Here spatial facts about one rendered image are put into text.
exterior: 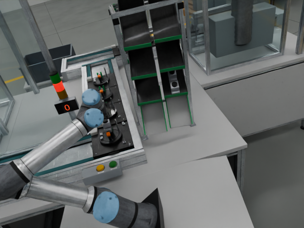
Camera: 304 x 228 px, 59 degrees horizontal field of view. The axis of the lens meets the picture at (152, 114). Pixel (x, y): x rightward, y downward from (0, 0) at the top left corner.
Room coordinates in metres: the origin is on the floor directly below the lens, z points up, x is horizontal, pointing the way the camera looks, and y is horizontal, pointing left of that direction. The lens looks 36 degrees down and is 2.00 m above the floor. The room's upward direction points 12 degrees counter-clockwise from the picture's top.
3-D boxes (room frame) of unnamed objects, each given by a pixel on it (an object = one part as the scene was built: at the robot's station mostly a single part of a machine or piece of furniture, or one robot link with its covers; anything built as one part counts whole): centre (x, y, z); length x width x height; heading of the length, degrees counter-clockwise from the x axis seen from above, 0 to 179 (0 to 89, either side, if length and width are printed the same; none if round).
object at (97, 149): (1.26, 0.27, 0.96); 0.24 x 0.24 x 0.02; 6
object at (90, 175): (1.04, 0.33, 0.93); 0.21 x 0.07 x 0.06; 96
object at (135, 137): (1.74, 0.32, 0.91); 1.24 x 0.33 x 0.10; 6
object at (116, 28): (1.43, -0.08, 1.26); 0.36 x 0.21 x 0.80; 96
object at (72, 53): (3.23, 1.11, 0.73); 0.62 x 0.42 x 0.23; 96
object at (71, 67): (2.65, -0.39, 0.92); 2.35 x 0.41 x 0.12; 96
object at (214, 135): (1.70, 0.32, 0.84); 1.50 x 1.41 x 0.03; 96
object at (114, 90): (1.76, 0.33, 1.01); 0.24 x 0.24 x 0.13; 6
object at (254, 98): (2.21, -0.94, 0.43); 1.11 x 0.68 x 0.86; 96
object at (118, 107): (1.52, 0.30, 1.01); 0.24 x 0.24 x 0.13; 6
